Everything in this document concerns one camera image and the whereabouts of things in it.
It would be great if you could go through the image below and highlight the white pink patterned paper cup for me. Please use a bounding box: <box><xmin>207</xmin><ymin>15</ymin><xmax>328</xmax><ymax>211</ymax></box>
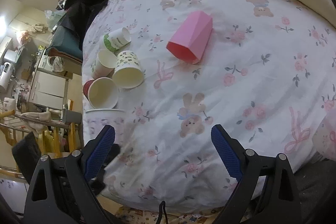
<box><xmin>85</xmin><ymin>109</ymin><xmax>126</xmax><ymax>145</ymax></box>

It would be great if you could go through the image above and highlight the red paper cup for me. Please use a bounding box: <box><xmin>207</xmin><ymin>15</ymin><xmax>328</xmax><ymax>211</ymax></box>
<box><xmin>83</xmin><ymin>77</ymin><xmax>119</xmax><ymax>109</ymax></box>

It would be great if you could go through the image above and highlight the leaf patterned paper cup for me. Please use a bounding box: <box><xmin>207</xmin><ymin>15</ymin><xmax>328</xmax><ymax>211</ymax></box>
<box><xmin>112</xmin><ymin>50</ymin><xmax>144</xmax><ymax>89</ymax></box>

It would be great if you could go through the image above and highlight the plain white paper cup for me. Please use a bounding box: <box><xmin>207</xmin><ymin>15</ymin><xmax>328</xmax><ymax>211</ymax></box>
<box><xmin>92</xmin><ymin>50</ymin><xmax>117</xmax><ymax>79</ymax></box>

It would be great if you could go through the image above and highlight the green white paper cup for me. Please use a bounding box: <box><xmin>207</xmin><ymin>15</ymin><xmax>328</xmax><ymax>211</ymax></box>
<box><xmin>102</xmin><ymin>27</ymin><xmax>131</xmax><ymax>53</ymax></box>

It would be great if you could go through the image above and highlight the pink faceted plastic cup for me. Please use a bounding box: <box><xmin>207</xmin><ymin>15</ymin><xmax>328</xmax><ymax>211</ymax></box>
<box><xmin>166</xmin><ymin>11</ymin><xmax>213</xmax><ymax>64</ymax></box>

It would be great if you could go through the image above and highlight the white cabinet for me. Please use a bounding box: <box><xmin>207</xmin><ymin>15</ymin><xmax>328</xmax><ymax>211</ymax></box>
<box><xmin>29</xmin><ymin>71</ymin><xmax>68</xmax><ymax>110</ymax></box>

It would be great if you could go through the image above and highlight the white washing machine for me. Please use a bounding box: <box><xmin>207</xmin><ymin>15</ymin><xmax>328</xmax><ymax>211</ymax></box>
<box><xmin>37</xmin><ymin>50</ymin><xmax>65</xmax><ymax>73</ymax></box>

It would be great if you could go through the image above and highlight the teal cushioned chair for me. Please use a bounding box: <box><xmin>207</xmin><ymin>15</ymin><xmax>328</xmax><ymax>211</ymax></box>
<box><xmin>46</xmin><ymin>26</ymin><xmax>83</xmax><ymax>63</ymax></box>

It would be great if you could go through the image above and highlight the floral white bed sheet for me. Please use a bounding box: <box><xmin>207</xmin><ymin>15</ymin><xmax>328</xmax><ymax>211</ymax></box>
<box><xmin>82</xmin><ymin>0</ymin><xmax>335</xmax><ymax>213</ymax></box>

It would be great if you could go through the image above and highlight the dark clothes pile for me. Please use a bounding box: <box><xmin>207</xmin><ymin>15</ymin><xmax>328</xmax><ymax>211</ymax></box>
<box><xmin>57</xmin><ymin>0</ymin><xmax>108</xmax><ymax>40</ymax></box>

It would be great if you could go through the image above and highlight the black cable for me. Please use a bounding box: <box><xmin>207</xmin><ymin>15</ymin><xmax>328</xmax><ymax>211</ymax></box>
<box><xmin>157</xmin><ymin>200</ymin><xmax>169</xmax><ymax>224</ymax></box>

